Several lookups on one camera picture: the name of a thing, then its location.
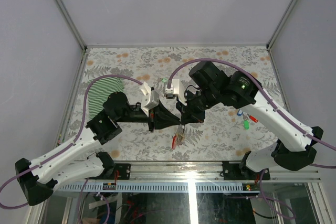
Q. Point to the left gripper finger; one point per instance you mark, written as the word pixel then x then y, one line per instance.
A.
pixel 164 117
pixel 160 126

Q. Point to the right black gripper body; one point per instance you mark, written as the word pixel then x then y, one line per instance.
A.
pixel 196 103

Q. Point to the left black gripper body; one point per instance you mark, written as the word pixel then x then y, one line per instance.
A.
pixel 157 113

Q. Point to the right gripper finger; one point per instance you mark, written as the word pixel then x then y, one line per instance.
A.
pixel 182 109
pixel 189 119

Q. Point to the grey red key ring holder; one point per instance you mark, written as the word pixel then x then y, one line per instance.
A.
pixel 179 137

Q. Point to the red key tag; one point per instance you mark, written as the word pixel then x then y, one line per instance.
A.
pixel 253 119

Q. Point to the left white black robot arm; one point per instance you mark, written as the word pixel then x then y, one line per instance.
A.
pixel 81 157

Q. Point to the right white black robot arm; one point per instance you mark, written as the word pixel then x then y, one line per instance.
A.
pixel 293 149

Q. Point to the blue key tag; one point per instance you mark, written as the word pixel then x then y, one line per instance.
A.
pixel 239 113

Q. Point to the green key tag right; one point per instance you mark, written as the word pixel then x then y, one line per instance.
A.
pixel 246 124

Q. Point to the green striped cloth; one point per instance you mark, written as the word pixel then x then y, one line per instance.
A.
pixel 99 93

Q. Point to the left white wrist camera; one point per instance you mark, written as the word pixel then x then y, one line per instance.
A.
pixel 150 98

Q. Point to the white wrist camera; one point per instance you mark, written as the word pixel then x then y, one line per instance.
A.
pixel 175 89
pixel 150 98

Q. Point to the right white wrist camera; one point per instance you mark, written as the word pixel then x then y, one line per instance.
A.
pixel 175 89

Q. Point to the aluminium front rail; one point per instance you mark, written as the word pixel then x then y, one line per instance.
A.
pixel 182 177

